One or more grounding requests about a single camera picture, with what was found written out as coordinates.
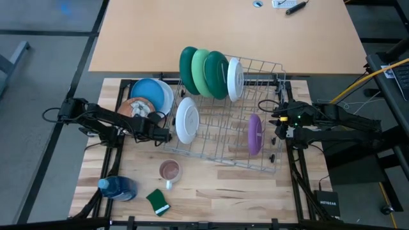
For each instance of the blue water bottle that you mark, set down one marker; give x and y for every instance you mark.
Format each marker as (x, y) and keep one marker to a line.
(121, 188)

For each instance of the beige table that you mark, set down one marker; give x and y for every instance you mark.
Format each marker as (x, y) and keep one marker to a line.
(223, 28)

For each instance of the dark grey desk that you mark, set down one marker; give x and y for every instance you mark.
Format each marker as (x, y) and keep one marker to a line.
(383, 96)

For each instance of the white label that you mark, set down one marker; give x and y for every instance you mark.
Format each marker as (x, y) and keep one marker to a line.
(387, 72)

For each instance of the white deep plate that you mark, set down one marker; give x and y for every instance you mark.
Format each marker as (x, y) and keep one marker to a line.
(169, 96)

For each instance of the light green plate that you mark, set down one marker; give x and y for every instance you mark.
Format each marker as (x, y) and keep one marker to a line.
(198, 72)

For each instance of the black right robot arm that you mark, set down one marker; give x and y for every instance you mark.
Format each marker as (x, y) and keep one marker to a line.
(335, 135)

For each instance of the grey metal furniture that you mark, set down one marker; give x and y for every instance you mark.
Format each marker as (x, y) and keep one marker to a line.
(19, 51)

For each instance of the black aluminium frame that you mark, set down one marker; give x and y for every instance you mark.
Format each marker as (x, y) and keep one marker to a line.
(191, 226)

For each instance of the black marker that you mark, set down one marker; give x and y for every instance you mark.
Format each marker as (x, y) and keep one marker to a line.
(295, 8)

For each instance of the black caster wheel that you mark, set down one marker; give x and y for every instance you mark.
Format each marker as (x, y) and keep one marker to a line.
(387, 210)

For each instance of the black pole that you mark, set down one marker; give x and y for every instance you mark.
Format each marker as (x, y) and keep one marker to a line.
(397, 48)

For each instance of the black laptop keyboard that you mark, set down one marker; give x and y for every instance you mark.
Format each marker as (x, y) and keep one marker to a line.
(403, 80)

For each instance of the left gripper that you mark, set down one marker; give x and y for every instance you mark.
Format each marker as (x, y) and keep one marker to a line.
(147, 127)

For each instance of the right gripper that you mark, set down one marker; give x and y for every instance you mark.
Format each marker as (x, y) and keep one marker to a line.
(297, 111)

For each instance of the blue plate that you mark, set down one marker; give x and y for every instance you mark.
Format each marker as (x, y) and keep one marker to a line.
(147, 91)

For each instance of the grey table grommet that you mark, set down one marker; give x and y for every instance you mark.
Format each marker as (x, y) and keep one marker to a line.
(257, 3)

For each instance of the black Netgear box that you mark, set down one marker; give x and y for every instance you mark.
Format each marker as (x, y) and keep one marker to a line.
(327, 204)

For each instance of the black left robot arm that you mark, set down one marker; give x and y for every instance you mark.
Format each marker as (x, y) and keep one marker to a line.
(112, 117)

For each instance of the green sponge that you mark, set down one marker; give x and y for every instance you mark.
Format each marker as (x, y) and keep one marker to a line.
(157, 199)

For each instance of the purple plate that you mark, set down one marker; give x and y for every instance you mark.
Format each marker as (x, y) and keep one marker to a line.
(255, 134)

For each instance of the dark green plate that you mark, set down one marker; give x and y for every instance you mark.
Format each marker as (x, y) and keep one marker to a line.
(215, 75)
(187, 68)

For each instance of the white mug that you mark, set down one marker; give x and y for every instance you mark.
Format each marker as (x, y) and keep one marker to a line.
(170, 171)

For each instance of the orange flower plate black underside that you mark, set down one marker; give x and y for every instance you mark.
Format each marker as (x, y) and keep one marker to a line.
(128, 107)

